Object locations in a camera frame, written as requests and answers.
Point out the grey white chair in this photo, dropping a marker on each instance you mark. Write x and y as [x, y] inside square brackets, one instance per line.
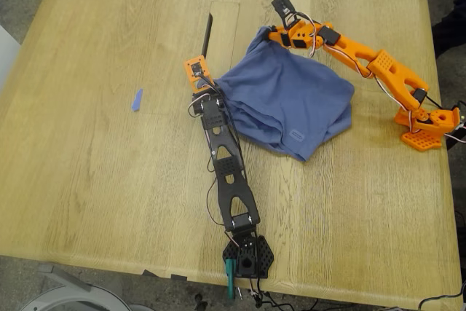
[54, 298]

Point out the white furniture panel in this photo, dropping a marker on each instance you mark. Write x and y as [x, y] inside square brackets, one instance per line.
[7, 56]

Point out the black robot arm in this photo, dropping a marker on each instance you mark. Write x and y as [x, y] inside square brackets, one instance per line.
[233, 187]

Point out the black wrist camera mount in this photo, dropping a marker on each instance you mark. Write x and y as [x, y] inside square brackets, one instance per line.
[282, 5]

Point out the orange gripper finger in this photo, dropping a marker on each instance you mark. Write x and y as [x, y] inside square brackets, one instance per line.
[280, 33]
[282, 42]

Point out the green clamp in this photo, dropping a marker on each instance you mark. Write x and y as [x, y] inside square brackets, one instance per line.
[230, 278]

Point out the blue printed T-shirt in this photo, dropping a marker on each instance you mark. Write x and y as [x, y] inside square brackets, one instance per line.
[284, 100]

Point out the blue tape strip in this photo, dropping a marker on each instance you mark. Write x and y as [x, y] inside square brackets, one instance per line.
[137, 101]

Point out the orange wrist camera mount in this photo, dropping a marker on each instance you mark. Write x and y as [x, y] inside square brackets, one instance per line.
[196, 70]

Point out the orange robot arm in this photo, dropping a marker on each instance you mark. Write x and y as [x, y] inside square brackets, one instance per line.
[397, 70]

